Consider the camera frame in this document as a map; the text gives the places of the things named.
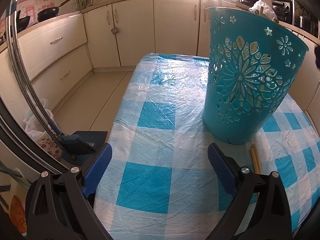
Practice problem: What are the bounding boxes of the blue broom with dustpan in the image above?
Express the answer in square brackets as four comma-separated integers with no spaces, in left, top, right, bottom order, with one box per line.
[61,130,108,167]

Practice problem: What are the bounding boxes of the black wok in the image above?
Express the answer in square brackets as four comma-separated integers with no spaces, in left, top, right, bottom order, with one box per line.
[37,0,74,23]

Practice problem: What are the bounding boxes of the black frying pan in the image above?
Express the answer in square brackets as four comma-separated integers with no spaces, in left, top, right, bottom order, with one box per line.
[14,10,31,33]

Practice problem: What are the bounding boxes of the floral printed bag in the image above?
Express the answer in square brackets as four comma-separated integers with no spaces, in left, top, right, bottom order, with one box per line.
[37,132,63,164]

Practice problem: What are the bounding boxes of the pink wall stickers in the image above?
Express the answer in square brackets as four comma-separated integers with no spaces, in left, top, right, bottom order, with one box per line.
[16,0,55,28]

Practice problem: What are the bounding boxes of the cream cabinet door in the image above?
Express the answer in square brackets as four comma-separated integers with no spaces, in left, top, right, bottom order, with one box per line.
[153,0,201,55]
[197,0,211,57]
[112,0,155,67]
[82,4,121,68]

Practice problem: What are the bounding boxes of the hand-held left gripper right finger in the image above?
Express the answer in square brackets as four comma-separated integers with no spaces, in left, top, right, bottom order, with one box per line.
[206,142,293,240]

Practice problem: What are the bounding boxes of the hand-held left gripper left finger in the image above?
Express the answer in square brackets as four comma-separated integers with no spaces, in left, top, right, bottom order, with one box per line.
[25,142,113,240]

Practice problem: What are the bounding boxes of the cream drawer front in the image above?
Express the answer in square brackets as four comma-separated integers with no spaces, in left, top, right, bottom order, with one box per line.
[30,42,95,104]
[18,13,88,80]

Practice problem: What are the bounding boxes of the crumpled white plastic bag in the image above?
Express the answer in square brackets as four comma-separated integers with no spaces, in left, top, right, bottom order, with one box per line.
[248,0,278,22]

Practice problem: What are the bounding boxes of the teal perforated plastic basket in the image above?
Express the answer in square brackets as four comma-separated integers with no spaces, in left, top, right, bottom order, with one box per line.
[202,6,309,146]

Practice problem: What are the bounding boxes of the blue white checked tablecloth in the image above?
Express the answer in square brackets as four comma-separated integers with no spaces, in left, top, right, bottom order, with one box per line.
[94,53,320,240]

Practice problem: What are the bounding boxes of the steel refrigerator handle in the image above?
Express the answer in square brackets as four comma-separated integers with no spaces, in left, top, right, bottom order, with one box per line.
[5,0,63,153]

